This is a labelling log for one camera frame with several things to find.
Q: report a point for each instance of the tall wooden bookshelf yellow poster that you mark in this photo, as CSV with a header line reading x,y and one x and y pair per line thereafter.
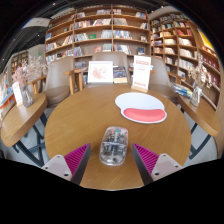
x,y
173,43

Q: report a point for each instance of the wide wooden bookshelf unit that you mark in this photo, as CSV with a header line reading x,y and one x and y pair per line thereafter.
x,y
100,28

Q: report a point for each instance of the stack of colourful books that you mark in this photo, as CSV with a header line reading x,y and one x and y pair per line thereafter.
x,y
182,90

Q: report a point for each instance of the white sign on wooden base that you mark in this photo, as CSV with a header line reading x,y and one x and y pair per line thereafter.
x,y
141,71

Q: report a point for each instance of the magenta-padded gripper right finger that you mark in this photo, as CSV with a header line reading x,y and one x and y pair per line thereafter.
x,y
166,165

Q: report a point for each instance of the transparent computer mouse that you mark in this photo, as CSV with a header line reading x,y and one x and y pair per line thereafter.
x,y
113,146

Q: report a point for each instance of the beige armchair wooden arms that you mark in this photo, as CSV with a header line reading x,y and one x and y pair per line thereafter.
x,y
113,57
160,80
58,76

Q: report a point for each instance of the round wooden side table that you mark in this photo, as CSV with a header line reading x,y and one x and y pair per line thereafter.
x,y
20,116
200,113

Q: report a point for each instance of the glass vase pale dried flowers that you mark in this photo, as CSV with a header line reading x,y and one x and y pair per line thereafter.
x,y
196,96

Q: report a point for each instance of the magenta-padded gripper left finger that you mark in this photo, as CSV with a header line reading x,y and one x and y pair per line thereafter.
x,y
56,165

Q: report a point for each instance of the dark cover book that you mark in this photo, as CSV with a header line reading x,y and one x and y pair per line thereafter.
x,y
120,75

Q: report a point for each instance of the glass vase pink dried flowers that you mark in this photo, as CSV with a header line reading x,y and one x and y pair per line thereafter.
x,y
26,96

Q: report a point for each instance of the white framed red print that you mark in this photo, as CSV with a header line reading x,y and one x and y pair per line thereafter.
x,y
100,71

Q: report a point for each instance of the small white table sign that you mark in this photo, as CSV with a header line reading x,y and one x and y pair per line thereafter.
x,y
17,93

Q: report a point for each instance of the hanging white ceiling sign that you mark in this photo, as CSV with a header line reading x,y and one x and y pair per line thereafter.
x,y
36,22

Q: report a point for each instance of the distant wooden bookshelf unit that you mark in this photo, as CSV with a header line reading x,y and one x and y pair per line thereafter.
x,y
20,61

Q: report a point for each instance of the white mouse pad red rest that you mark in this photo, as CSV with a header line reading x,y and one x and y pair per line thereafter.
x,y
136,101

